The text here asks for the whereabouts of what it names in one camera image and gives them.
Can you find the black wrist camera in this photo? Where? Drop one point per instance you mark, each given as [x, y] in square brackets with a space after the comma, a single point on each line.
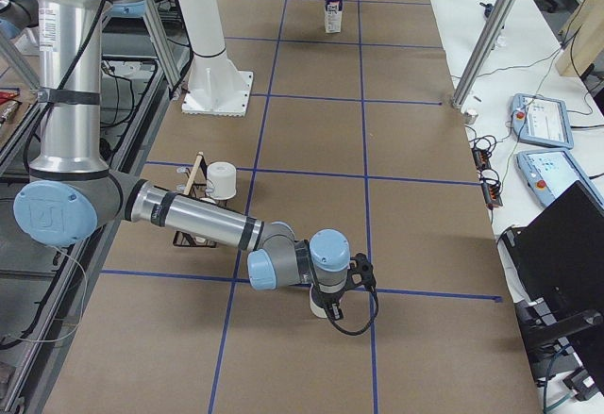
[361, 272]

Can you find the near teach pendant tablet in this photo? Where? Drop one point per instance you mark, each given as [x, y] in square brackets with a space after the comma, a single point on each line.
[549, 173]

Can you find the teach pendant tablet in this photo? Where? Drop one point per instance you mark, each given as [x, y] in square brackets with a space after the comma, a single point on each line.
[549, 173]
[541, 121]

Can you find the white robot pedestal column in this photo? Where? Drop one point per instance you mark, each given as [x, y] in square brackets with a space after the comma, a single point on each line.
[215, 85]

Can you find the far teach pendant tablet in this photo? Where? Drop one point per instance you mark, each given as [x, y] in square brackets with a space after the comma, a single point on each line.
[541, 121]

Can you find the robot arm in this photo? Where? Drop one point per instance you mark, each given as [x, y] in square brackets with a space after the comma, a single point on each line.
[73, 191]

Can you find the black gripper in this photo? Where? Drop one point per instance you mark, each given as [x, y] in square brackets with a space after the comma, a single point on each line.
[329, 300]

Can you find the small metal cylinder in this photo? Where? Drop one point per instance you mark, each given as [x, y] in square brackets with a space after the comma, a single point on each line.
[470, 116]

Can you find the black power strip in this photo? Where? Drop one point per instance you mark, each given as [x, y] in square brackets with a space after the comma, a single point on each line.
[488, 178]

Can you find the white mug grey inside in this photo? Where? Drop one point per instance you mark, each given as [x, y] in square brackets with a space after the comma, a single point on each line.
[316, 306]

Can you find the white cup on rack lower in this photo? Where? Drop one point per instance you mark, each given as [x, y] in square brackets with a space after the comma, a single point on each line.
[221, 180]

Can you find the blue white milk carton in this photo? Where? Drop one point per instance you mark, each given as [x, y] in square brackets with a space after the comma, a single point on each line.
[333, 11]

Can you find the aluminium frame post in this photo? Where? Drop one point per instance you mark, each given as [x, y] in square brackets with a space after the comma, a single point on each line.
[481, 50]

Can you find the black laptop computer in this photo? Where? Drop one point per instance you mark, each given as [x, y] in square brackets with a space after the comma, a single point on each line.
[559, 259]

